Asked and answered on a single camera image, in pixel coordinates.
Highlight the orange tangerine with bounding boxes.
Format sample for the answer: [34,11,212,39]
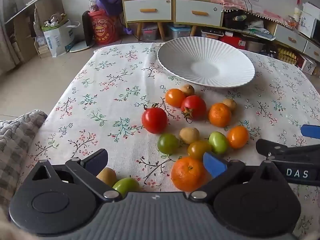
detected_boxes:
[208,102,232,128]
[171,156,209,192]

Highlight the brown kiwi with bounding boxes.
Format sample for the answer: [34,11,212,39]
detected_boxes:
[179,127,200,145]
[96,167,118,188]
[222,98,237,112]
[180,84,195,97]

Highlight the white paper boxes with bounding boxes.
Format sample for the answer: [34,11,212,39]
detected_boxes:
[295,2,320,38]

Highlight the white patterned carton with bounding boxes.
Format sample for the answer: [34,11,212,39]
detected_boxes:
[299,55,317,75]

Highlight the red bucket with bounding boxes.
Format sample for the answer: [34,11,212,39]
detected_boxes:
[87,9,121,46]

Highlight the clear storage box blue lid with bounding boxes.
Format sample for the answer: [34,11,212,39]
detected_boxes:
[167,24,192,40]

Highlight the person's left forearm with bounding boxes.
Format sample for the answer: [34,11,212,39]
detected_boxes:
[0,206,35,240]

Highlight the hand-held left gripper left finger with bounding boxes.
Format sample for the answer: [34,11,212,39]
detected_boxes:
[24,149,123,202]

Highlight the low wooden cabinet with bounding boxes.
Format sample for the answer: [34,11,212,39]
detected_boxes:
[222,4,320,63]

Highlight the white plush toy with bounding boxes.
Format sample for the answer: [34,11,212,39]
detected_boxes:
[44,14,67,27]

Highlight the black panel on white base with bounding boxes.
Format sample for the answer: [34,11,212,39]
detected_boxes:
[70,10,95,53]

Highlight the yellow egg carton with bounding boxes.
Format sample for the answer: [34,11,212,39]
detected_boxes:
[277,47,298,66]

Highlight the white ribbed plate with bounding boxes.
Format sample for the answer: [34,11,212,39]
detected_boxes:
[157,37,255,88]

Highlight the white plastic bags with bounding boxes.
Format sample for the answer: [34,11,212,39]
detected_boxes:
[246,20,273,40]

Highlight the grey checked cushion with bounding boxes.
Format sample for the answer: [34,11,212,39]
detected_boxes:
[0,111,48,207]

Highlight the yellow tomato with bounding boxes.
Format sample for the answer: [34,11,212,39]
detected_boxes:
[187,140,212,161]

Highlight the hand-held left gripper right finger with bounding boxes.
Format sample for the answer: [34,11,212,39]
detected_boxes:
[188,152,292,202]

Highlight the red tomato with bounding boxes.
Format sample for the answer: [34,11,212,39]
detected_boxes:
[141,104,168,134]
[180,95,207,123]

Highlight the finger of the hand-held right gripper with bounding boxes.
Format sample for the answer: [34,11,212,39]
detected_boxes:
[300,124,320,140]
[255,138,320,165]

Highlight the floral tablecloth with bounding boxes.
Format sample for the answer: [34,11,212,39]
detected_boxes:
[15,42,320,240]

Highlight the low cabinet white drawer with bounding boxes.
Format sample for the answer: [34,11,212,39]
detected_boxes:
[304,40,320,62]
[275,25,308,53]

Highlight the red box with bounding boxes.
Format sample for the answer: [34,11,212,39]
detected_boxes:
[219,34,247,50]

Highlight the white drawer orange handle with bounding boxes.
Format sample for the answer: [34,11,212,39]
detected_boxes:
[175,0,223,27]
[124,0,172,22]

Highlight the clear jar of oranges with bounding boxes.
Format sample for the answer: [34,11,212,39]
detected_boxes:
[286,15,298,28]

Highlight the wooden bookshelf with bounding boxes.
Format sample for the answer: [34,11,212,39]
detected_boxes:
[0,0,66,64]

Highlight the clear storage box orange latch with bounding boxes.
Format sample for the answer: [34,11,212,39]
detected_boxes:
[201,27,224,40]

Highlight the green tomato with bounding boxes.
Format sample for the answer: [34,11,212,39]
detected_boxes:
[112,177,140,198]
[208,131,230,155]
[157,133,180,154]

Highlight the white paper bag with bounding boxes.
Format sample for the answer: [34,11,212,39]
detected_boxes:
[42,20,81,57]

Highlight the orange tomato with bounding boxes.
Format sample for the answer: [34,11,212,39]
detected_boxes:
[165,88,187,108]
[226,125,250,150]

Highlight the pink floral cloth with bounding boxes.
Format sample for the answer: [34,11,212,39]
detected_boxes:
[204,0,287,27]

